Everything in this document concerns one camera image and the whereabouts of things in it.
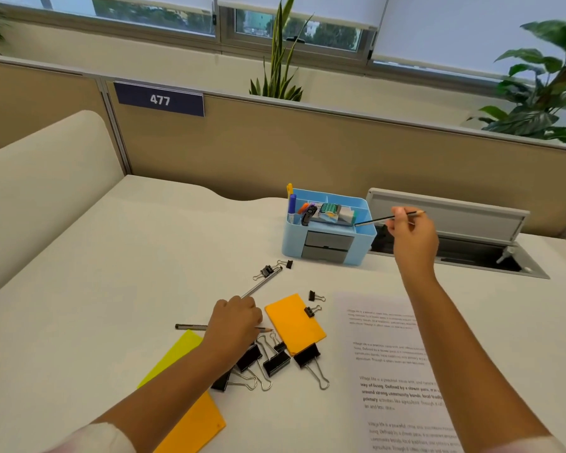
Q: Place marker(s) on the person's left hand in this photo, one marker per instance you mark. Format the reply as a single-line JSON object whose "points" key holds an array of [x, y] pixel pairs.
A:
{"points": [[233, 325]]}

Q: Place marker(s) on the person's right hand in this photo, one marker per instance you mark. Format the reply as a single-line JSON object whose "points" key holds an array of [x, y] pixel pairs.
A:
{"points": [[415, 247]]}

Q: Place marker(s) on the person's right thumb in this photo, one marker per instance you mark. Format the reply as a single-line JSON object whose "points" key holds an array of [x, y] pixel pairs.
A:
{"points": [[391, 228]]}

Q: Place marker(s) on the person's left fingers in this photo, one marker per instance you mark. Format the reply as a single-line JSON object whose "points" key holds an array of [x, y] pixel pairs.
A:
{"points": [[238, 302]]}

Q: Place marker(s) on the thin dark pencil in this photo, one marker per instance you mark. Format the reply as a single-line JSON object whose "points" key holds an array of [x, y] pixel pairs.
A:
{"points": [[375, 221]]}

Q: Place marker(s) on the silver metal pen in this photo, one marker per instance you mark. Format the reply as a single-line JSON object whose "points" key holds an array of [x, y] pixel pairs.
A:
{"points": [[262, 282]]}

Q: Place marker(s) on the person's left forearm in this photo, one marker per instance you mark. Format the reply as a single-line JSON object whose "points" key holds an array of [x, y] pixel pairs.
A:
{"points": [[170, 396]]}

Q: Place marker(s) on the person's right forearm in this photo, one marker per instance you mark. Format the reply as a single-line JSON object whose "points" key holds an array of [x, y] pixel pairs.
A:
{"points": [[467, 367]]}

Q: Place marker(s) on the small black binder clip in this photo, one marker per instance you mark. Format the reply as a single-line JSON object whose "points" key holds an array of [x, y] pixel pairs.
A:
{"points": [[314, 295], [266, 271], [279, 346], [310, 312], [287, 264]]}

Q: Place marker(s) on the white eraser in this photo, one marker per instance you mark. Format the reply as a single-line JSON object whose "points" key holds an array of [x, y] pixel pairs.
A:
{"points": [[346, 215]]}

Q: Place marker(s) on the grey wooden pencil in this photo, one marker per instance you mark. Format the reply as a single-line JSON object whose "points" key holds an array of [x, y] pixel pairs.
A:
{"points": [[188, 327]]}

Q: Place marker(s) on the large black binder clip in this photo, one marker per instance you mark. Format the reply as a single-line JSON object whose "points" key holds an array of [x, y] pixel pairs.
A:
{"points": [[248, 358], [277, 363], [307, 356], [220, 381]]}

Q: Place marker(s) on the orange sticky note pad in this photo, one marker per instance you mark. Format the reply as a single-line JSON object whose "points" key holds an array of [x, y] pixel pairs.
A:
{"points": [[292, 327]]}

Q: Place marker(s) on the light blue desk organizer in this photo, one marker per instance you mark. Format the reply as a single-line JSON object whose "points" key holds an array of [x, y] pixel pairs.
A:
{"points": [[330, 245]]}

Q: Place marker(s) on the green and white eraser pack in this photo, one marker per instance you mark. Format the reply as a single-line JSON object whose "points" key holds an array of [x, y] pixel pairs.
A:
{"points": [[329, 211]]}

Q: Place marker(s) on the yellow paper sheet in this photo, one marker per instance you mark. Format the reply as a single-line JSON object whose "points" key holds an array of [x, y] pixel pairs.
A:
{"points": [[179, 356]]}

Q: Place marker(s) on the orange marker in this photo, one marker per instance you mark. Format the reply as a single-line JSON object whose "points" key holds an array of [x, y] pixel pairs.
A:
{"points": [[304, 208]]}

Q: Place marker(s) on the blue marker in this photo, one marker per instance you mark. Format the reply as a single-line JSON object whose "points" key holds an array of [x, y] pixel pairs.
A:
{"points": [[292, 205]]}

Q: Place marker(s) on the beige desk partition panel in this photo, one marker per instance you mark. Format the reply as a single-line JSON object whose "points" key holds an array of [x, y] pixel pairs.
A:
{"points": [[33, 108], [311, 150]]}

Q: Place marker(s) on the orange paper sheet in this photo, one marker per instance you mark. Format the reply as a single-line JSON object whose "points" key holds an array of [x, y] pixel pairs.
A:
{"points": [[193, 426]]}

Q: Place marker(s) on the white printed paper sheet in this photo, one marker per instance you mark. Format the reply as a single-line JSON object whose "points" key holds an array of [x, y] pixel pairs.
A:
{"points": [[382, 363]]}

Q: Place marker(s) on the broad leaf green plant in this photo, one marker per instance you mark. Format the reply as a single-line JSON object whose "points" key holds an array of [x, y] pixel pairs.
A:
{"points": [[537, 103]]}

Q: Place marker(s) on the white left sleeve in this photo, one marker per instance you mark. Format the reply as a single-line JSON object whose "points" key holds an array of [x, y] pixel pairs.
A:
{"points": [[99, 441]]}

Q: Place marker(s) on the white sleeve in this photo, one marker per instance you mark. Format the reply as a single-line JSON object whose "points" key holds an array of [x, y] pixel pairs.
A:
{"points": [[99, 441], [528, 447]]}

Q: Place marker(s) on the tall snake plant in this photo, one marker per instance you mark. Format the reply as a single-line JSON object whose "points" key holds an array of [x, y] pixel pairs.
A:
{"points": [[279, 65]]}

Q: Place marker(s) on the white roller blind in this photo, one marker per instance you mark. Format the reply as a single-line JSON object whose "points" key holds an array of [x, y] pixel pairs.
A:
{"points": [[453, 32]]}

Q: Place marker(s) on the dark blue number sign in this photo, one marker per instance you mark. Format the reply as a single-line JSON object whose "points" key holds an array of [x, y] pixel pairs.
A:
{"points": [[159, 99]]}

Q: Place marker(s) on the cream curved desk divider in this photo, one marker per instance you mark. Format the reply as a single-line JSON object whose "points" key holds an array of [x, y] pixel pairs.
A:
{"points": [[42, 198]]}

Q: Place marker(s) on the white right sleeve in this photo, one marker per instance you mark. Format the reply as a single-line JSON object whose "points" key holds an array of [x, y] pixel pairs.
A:
{"points": [[528, 447]]}

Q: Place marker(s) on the grey window frame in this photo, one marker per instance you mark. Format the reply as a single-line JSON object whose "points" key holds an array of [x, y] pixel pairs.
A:
{"points": [[224, 28]]}

